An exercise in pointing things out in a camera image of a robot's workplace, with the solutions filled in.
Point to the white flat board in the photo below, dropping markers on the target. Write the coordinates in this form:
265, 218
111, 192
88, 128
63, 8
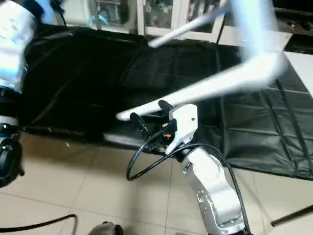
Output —
302, 73

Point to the white drawer unit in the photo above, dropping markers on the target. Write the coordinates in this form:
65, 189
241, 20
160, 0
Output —
283, 39

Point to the black metal table leg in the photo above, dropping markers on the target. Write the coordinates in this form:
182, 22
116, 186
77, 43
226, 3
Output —
293, 215

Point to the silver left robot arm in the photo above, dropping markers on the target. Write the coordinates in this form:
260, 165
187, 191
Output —
14, 44

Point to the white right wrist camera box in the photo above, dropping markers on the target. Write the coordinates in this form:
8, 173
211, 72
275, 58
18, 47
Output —
183, 122

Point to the white plastic table leg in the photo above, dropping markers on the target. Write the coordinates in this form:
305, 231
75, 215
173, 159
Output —
215, 88
186, 27

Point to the black table mat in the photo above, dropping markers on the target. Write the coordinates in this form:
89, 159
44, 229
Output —
88, 83

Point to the blue plastic stool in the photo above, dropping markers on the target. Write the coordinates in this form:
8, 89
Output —
100, 20

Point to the white glass door cabinet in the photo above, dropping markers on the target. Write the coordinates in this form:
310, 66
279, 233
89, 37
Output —
161, 17

